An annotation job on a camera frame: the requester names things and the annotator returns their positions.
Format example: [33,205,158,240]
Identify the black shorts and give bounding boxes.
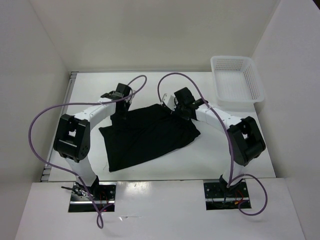
[99,104,201,172]

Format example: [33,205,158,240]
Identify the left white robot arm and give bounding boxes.
[53,83,134,200]

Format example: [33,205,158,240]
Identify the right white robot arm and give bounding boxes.
[162,87,266,197]

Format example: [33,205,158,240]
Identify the white plastic basket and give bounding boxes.
[210,55,265,107]

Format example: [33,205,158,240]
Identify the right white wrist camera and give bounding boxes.
[161,93,176,111]

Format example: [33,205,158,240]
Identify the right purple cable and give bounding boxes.
[157,72,268,216]

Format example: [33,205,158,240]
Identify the purple cable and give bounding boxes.
[157,72,268,216]
[29,74,148,230]

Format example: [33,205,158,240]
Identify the aluminium table edge rail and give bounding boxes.
[40,71,78,182]

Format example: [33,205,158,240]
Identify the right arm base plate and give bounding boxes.
[203,179,252,211]

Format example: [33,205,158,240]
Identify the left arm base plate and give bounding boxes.
[65,182,116,213]

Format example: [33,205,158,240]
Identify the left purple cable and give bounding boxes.
[29,74,148,230]

